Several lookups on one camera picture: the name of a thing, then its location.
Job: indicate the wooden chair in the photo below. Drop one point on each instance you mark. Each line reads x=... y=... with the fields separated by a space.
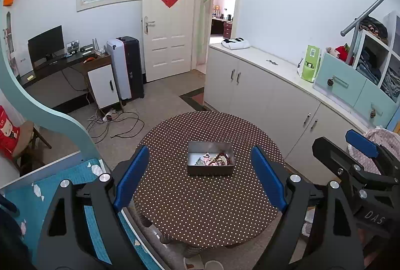
x=26 y=135

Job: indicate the dark wooden desk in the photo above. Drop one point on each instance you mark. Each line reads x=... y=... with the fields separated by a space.
x=56 y=70

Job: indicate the red cushion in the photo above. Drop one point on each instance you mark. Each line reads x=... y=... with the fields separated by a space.
x=7 y=132

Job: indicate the green box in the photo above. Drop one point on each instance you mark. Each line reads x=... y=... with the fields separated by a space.
x=311 y=65

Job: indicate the brown doormat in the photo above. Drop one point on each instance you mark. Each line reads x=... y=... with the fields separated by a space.
x=193 y=100

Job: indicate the white cup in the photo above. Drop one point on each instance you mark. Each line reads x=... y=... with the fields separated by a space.
x=214 y=266

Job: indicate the white door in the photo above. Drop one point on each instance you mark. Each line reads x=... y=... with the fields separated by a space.
x=168 y=39

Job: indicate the folded blue jeans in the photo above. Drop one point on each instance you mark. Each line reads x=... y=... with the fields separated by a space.
x=368 y=68

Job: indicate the dark patterned blanket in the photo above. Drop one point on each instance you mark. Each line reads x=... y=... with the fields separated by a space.
x=373 y=27

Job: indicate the grey metal railing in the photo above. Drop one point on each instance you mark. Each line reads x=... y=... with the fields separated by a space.
x=372 y=9

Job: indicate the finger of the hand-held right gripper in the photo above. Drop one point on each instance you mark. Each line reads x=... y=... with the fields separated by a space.
x=323 y=148
x=362 y=143

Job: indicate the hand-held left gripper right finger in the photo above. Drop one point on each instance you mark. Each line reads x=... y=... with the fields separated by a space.
x=268 y=178

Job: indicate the brown dotted tablecloth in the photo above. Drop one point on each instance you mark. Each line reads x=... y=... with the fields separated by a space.
x=203 y=204

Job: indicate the teal curved bed frame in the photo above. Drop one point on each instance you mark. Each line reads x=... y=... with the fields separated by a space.
x=37 y=101

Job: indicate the pink hair clip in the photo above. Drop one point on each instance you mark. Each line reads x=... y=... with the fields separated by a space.
x=207 y=160

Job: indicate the teal drawer chest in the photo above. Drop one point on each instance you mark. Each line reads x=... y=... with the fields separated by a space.
x=350 y=92

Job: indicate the white power strip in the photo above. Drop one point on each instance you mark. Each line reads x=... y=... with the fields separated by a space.
x=110 y=114

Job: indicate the black monitor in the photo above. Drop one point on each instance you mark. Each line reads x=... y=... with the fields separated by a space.
x=45 y=42

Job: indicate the red plush toy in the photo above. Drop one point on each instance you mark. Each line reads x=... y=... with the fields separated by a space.
x=342 y=53

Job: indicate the pink plaid cloth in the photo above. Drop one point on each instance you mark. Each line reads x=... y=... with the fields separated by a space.
x=386 y=135

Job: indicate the white folded cloth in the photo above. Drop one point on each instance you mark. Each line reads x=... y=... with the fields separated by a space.
x=235 y=43

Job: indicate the metal tray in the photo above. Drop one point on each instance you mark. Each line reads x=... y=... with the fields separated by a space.
x=209 y=170

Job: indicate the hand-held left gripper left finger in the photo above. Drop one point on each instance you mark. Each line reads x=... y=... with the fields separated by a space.
x=131 y=178

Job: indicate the white cube shelf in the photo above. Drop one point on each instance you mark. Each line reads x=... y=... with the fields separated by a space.
x=387 y=51

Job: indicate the white and black air cooler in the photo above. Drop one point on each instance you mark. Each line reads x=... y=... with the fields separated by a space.
x=125 y=67

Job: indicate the long white cabinet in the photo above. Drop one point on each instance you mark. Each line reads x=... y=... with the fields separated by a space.
x=256 y=85

